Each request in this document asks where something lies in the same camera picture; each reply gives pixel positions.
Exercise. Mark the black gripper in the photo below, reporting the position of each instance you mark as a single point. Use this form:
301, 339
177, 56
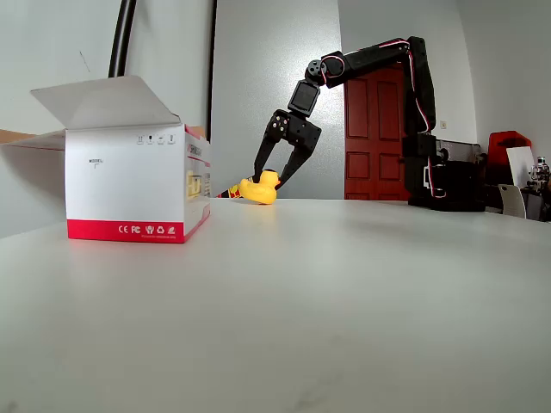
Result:
301, 131

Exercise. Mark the yellow rubber duck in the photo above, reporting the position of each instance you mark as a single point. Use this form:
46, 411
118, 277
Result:
258, 191

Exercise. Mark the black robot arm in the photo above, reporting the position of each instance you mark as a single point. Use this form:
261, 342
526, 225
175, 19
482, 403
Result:
379, 56

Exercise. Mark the open cardboard box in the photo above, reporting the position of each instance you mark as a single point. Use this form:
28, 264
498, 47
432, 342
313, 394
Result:
125, 185

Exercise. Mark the red and yellow object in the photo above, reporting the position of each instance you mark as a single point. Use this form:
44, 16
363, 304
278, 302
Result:
230, 192

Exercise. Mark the red wooden door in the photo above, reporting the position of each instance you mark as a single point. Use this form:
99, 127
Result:
372, 129

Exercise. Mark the white chair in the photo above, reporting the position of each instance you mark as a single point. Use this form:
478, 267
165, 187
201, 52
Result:
512, 200

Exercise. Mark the white board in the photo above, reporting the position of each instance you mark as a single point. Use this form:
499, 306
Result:
521, 165

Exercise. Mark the black camera stand pole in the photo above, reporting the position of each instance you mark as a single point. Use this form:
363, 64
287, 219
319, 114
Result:
120, 38

